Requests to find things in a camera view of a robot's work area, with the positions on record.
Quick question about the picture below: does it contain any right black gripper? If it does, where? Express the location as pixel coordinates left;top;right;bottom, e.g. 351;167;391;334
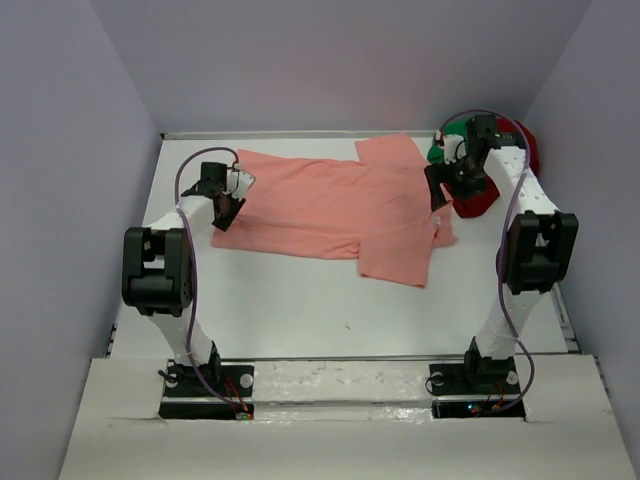
424;156;488;213

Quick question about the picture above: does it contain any pink t shirt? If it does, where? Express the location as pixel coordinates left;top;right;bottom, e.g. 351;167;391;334
211;133;457;288

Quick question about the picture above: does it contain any red t shirt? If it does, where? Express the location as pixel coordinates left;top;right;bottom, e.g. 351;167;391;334
446;118;541;218

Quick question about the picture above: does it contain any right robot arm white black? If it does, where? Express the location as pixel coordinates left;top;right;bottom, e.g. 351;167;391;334
424;109;579;402

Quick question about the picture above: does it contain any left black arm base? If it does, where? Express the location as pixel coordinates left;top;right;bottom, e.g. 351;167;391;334
157;361;255;421

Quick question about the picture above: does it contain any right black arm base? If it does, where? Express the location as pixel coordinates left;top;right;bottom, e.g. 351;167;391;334
425;363;526;420

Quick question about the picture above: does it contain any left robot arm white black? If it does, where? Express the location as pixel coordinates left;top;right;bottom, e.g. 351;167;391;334
121;162;255;395

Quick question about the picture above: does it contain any green t shirt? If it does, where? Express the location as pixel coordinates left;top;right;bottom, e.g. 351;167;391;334
427;121;467;165

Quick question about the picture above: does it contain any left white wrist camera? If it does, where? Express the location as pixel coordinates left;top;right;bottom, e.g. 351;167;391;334
226;168;256;199

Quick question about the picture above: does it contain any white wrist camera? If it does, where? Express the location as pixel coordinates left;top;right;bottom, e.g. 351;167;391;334
433;131;467;164
226;168;256;199

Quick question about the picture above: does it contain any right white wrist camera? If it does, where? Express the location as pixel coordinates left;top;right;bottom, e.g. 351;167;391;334
433;131;467;164

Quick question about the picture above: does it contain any aluminium back rail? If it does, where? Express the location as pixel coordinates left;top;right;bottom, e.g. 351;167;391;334
160;130;435;140

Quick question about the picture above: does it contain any aluminium left side rail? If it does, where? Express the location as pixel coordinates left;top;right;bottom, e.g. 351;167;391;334
102;321;118;359

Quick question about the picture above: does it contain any aluminium front rail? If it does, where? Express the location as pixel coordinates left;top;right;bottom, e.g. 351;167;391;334
222;354;464;363

